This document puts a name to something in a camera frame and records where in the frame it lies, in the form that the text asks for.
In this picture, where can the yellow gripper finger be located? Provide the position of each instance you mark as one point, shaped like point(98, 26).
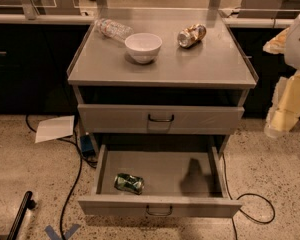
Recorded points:
point(285, 110)
point(277, 44)

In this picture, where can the crushed green can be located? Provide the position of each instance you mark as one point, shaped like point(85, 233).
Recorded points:
point(129, 183)

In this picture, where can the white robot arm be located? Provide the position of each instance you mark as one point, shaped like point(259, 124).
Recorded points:
point(292, 49)

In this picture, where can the dark background counter right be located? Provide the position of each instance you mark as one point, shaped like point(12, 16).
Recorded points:
point(252, 34)

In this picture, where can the dark background counter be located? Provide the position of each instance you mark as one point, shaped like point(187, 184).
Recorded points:
point(252, 34)
point(34, 59)

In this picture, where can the crushed gold can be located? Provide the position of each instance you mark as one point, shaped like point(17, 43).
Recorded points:
point(191, 35)

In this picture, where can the grey open middle drawer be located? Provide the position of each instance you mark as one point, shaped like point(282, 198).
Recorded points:
point(176, 184)

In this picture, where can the grey top drawer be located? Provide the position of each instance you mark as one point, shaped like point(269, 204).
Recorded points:
point(159, 119)

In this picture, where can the dark background counter left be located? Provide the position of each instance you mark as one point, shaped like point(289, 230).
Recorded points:
point(34, 59)

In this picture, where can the white ceramic bowl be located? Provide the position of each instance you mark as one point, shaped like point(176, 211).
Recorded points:
point(143, 47)

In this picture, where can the clear plastic water bottle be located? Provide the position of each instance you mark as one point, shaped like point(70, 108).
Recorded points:
point(113, 29)

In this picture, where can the blue power adapter box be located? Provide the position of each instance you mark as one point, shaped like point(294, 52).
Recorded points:
point(86, 146)

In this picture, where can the white paper sheet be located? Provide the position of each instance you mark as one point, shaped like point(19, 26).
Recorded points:
point(54, 128)

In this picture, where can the black bar bottom left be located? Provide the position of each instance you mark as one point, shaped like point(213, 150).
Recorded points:
point(27, 204)

